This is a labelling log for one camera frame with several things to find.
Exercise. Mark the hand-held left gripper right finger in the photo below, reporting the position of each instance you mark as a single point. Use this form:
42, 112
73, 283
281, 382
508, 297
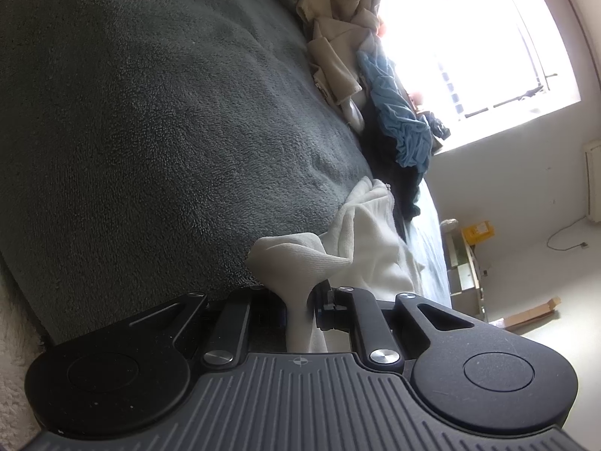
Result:
328, 312

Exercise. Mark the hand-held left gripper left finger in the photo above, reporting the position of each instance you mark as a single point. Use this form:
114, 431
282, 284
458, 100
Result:
234, 319

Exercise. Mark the white sweatshirt with pink print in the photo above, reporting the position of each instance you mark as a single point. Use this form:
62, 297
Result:
371, 239

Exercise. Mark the bedside cabinet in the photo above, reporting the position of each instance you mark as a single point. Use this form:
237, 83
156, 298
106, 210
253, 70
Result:
462, 272

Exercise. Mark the carved cream bedpost finial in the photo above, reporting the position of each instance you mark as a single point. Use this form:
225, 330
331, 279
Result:
449, 225

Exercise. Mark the yellow box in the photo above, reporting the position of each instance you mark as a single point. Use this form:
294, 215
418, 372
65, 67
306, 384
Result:
479, 234

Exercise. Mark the black garment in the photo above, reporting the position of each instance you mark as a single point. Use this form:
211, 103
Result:
380, 150

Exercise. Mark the flat cardboard piece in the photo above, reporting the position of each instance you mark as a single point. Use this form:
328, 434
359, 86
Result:
530, 314

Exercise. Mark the light blue garment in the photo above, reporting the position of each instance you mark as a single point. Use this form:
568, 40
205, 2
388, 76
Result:
399, 117

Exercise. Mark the cream folded fleece garment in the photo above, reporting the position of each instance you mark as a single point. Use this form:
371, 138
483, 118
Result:
16, 338

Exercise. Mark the pink pot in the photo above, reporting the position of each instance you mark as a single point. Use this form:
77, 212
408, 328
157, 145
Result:
416, 102

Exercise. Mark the beige garment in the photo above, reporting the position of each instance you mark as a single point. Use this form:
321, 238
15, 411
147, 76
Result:
338, 56

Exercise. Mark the orange soft item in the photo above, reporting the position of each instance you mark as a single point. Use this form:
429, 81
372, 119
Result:
383, 29

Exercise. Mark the white air conditioner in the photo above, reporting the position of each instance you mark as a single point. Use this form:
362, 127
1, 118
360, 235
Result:
594, 183

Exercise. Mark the window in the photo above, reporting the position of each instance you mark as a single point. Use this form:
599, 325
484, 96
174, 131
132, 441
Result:
493, 33

